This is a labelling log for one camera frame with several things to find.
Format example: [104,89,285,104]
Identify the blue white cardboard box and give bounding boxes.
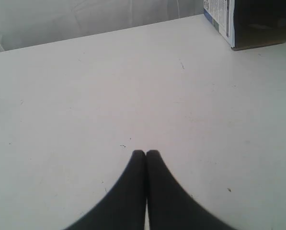
[203,0,286,50]

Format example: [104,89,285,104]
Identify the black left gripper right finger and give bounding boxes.
[146,150,229,230]

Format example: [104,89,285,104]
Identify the white backdrop curtain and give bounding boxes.
[0,0,203,52]

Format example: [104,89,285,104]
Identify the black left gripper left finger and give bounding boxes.
[67,150,146,230]

